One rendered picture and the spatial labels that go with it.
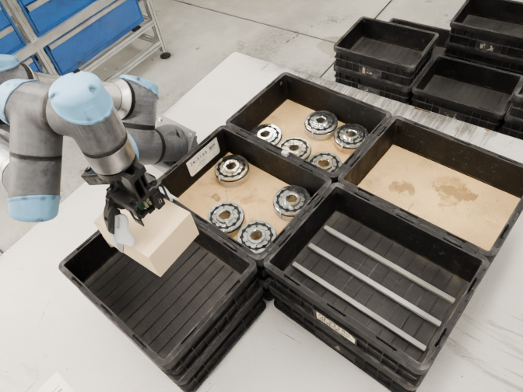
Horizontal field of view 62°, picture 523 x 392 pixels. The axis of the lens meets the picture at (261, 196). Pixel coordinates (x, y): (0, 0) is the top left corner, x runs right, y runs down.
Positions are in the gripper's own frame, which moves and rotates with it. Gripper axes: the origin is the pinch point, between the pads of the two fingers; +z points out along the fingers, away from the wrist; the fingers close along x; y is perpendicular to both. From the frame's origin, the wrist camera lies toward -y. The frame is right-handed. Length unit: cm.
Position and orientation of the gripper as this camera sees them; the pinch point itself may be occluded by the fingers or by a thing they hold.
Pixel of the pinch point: (145, 223)
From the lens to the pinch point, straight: 92.2
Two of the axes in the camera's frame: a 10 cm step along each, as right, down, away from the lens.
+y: 8.1, 3.9, -4.4
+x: 5.7, -6.8, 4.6
